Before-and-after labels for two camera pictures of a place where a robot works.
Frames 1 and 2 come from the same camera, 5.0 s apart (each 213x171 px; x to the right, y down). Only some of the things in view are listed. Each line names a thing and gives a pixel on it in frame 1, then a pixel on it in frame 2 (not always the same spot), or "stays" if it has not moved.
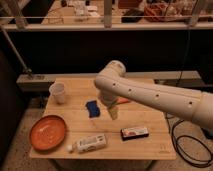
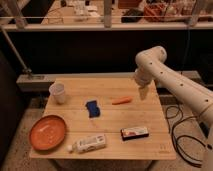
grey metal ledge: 43,81 stays
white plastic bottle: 88,144 stays
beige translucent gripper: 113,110 → 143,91
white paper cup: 57,89 stays
